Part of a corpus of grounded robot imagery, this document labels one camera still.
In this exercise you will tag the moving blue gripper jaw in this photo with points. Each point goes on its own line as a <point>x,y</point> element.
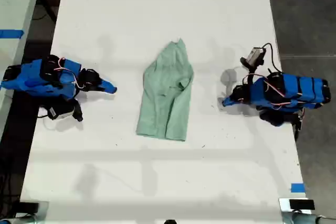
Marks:
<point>105,90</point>
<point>229,104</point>

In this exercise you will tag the camera black stalk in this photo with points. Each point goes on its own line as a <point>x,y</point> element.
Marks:
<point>250,70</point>
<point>78,112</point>

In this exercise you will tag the long blue tape strip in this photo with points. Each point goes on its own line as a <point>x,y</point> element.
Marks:
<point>10,33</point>

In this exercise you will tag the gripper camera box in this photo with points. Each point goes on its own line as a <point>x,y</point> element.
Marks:
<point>256,55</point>
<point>60,111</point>

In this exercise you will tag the white side table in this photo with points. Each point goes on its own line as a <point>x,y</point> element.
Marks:
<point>13,11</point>

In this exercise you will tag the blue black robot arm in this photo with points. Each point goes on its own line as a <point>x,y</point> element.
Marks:
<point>34,79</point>
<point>291,90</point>

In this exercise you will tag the small black box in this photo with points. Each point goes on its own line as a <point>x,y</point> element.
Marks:
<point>302,204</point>
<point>29,206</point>

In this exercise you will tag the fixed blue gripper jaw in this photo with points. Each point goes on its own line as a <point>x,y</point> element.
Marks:
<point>108,84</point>
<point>229,99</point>

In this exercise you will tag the black round object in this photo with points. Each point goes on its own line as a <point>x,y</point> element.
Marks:
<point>170,222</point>

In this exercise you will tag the black table clamp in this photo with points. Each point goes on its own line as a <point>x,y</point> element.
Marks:
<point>299,125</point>

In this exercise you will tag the pale green T-shirt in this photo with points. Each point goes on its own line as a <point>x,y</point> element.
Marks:
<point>165,95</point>

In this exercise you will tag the silver metal bracket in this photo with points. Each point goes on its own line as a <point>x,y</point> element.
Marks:
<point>284,208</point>
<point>43,212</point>

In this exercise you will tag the short blue tape strip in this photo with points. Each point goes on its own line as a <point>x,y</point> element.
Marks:
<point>298,187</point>

